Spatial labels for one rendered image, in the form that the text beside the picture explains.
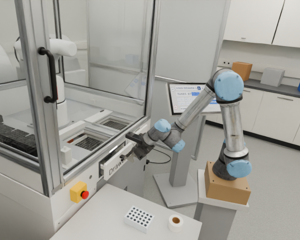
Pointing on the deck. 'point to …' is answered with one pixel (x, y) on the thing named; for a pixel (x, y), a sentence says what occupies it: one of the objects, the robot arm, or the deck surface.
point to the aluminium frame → (31, 40)
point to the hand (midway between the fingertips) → (126, 156)
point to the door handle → (50, 75)
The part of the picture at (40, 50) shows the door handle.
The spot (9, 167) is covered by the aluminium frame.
